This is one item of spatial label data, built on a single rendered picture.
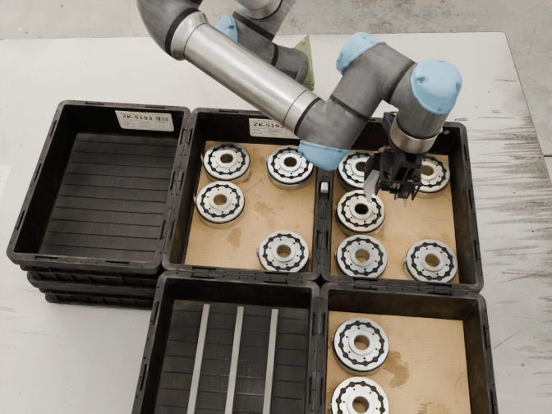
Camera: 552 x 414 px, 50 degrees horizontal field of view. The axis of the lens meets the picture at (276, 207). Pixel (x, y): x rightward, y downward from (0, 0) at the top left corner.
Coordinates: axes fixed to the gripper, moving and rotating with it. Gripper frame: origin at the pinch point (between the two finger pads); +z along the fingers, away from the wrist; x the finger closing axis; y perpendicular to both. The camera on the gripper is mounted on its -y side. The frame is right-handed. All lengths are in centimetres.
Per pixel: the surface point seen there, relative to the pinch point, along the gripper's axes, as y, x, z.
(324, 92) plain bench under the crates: -47, -10, 25
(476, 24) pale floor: -160, 67, 89
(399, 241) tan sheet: 5.3, 6.2, 10.5
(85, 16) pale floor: -149, -117, 107
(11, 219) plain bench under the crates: 0, -83, 32
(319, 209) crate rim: 4.8, -12.0, 2.2
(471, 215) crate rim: 3.7, 17.6, -0.6
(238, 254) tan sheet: 11.2, -27.0, 13.6
